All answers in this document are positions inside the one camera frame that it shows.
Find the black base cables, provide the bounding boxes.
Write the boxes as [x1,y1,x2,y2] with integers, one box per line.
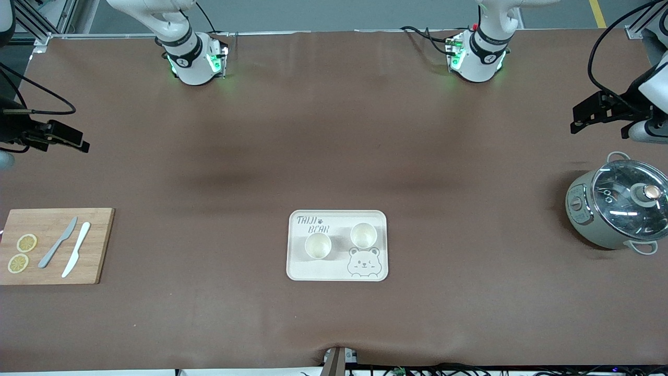
[400,25,456,56]

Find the metal table edge clamp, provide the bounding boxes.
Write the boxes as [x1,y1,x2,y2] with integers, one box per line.
[322,346,359,376]

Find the glass pot lid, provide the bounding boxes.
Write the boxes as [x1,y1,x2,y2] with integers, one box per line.
[592,159,668,241]

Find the cream tray with bear print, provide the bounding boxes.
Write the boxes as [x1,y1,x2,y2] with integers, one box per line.
[286,209,389,282]

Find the white plastic knife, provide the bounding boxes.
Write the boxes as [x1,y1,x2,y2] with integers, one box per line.
[62,222,91,278]

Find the grey plastic knife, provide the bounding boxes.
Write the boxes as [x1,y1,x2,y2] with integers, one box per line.
[38,217,78,269]

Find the grey cooking pot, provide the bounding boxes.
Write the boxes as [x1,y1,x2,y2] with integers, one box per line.
[565,151,668,255]

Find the aluminium frame profile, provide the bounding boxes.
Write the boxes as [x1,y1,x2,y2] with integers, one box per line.
[13,0,84,46]

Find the wooden cutting board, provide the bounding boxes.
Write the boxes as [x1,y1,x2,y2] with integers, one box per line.
[0,208,115,285]

